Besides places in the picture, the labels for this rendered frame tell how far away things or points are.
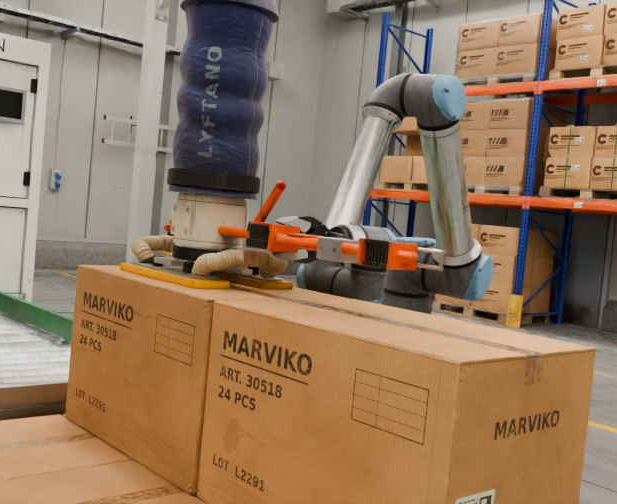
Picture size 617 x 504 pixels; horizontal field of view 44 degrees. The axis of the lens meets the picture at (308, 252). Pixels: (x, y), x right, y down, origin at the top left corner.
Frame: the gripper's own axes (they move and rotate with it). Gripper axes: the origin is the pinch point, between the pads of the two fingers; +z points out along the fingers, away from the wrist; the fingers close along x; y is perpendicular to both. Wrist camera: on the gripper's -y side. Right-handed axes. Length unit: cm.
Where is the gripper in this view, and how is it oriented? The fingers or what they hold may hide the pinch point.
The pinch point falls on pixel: (280, 238)
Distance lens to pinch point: 167.6
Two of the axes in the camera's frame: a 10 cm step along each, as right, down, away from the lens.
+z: -7.4, -0.4, -6.7
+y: -6.6, -1.0, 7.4
